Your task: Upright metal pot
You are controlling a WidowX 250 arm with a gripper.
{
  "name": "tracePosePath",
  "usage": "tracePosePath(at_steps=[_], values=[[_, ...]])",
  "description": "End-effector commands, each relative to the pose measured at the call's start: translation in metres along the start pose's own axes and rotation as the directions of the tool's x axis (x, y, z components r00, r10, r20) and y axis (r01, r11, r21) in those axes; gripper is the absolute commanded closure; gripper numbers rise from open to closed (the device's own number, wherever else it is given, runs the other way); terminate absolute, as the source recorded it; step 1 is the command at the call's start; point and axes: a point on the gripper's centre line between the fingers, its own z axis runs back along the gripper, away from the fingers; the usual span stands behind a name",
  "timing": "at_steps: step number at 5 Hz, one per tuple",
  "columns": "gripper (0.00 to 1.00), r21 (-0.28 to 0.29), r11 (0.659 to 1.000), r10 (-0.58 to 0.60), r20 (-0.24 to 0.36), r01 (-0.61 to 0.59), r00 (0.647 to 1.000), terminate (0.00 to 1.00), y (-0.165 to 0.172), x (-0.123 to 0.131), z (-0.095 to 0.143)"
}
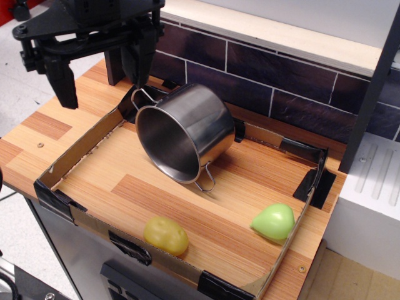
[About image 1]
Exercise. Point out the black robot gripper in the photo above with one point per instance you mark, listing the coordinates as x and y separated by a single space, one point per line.
75 29

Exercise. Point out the stainless steel pot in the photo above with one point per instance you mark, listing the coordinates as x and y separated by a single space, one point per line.
185 131

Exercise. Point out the cardboard fence with black tape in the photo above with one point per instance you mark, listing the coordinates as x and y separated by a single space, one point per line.
97 196

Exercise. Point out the black caster wheel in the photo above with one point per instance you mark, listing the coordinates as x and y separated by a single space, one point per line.
20 10

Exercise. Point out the red object top left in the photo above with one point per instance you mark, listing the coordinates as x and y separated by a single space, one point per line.
6 14

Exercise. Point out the yellow plastic potato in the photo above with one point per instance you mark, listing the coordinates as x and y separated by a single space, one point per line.
167 235

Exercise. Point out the black oven control panel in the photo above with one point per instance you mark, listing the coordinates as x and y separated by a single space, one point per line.
123 285

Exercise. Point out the light wooden shelf board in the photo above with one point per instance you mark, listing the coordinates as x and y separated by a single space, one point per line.
303 43

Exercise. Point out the green plastic pear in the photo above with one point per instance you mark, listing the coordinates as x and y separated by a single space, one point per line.
274 222

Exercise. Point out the white dish drainer sink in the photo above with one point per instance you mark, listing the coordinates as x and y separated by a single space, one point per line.
364 225

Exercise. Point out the dark wooden left post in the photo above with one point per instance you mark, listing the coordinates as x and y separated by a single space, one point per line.
114 66

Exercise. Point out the dark wooden post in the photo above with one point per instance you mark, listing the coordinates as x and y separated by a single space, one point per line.
370 100
114 66

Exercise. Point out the dark wooden right post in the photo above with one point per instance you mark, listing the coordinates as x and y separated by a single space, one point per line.
370 100

